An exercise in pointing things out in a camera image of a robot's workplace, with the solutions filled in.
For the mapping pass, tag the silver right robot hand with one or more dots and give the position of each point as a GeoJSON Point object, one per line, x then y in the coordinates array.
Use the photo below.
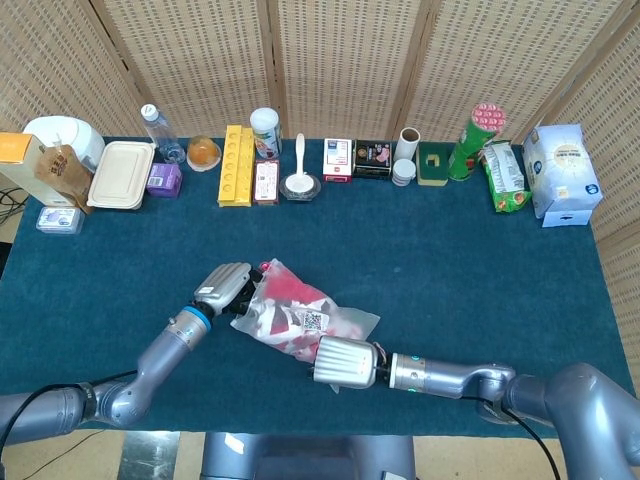
{"type": "Point", "coordinates": [345, 362]}

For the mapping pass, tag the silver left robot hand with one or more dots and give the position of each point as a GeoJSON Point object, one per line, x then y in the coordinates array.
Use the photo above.
{"type": "Point", "coordinates": [222, 287]}

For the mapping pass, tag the frosted plastic zip bag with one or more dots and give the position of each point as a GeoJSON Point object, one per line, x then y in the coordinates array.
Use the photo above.
{"type": "Point", "coordinates": [360, 320]}

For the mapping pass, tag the red white patterned garment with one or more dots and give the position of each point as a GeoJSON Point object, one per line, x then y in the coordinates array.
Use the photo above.
{"type": "Point", "coordinates": [285, 290]}

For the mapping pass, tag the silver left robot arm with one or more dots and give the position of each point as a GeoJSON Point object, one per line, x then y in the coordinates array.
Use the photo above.
{"type": "Point", "coordinates": [165, 350]}

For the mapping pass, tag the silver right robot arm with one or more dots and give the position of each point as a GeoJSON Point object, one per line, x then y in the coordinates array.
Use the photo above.
{"type": "Point", "coordinates": [450, 377]}

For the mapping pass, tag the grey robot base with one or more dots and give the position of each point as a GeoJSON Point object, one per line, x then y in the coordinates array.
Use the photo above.
{"type": "Point", "coordinates": [300, 457]}

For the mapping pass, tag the green snack bag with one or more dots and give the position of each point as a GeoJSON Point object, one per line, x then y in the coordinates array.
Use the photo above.
{"type": "Point", "coordinates": [505, 175]}

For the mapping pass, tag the dark red pink-label box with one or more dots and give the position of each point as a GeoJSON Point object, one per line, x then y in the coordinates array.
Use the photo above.
{"type": "Point", "coordinates": [266, 182]}

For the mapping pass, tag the yellow plastic egg tray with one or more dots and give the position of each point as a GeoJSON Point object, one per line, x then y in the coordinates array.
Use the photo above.
{"type": "Point", "coordinates": [235, 170]}

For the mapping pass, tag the small purple box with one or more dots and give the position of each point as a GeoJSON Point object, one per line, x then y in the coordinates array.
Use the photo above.
{"type": "Point", "coordinates": [164, 180]}

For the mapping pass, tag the white rice spoon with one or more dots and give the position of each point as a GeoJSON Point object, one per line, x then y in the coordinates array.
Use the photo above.
{"type": "Point", "coordinates": [299, 175]}

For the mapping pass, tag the orange jelly cup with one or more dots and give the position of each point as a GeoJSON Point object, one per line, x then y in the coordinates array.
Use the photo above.
{"type": "Point", "coordinates": [202, 152]}

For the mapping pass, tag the blue tablecloth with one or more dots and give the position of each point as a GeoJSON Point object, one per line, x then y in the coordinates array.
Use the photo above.
{"type": "Point", "coordinates": [450, 260]}

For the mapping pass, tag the beige lidded lunch box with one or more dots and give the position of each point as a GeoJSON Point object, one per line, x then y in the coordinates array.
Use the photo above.
{"type": "Point", "coordinates": [120, 175]}

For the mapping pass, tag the white green printed can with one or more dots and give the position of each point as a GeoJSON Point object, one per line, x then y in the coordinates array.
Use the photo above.
{"type": "Point", "coordinates": [265, 132]}

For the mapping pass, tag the clear plastic water bottle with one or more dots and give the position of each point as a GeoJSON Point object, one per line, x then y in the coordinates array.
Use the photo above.
{"type": "Point", "coordinates": [160, 132]}

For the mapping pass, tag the red white small box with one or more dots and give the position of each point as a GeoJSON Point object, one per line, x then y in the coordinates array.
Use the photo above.
{"type": "Point", "coordinates": [337, 160]}

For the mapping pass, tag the brown paper pouch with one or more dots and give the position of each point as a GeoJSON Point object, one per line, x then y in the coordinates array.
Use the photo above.
{"type": "Point", "coordinates": [62, 175]}

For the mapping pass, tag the black printed box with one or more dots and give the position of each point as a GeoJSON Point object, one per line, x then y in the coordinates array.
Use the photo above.
{"type": "Point", "coordinates": [372, 160]}

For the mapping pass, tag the small white jar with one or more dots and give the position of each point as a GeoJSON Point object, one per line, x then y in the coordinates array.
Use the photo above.
{"type": "Point", "coordinates": [404, 172]}

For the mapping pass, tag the white rounded appliance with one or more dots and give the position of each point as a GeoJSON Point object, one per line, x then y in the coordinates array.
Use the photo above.
{"type": "Point", "coordinates": [70, 135]}

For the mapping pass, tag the green yellow sponge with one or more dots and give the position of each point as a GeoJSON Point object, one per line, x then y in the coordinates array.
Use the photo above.
{"type": "Point", "coordinates": [432, 165]}

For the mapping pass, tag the white paper roll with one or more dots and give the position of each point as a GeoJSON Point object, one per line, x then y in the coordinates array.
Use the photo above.
{"type": "Point", "coordinates": [407, 145]}

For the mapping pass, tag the orange beige carton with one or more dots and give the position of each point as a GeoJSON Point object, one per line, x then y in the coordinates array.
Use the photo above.
{"type": "Point", "coordinates": [20, 170]}

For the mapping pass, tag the green chips tube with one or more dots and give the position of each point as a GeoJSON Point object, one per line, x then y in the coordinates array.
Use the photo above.
{"type": "Point", "coordinates": [472, 145]}

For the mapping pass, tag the woven folding screen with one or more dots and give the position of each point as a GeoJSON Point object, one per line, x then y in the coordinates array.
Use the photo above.
{"type": "Point", "coordinates": [350, 65]}

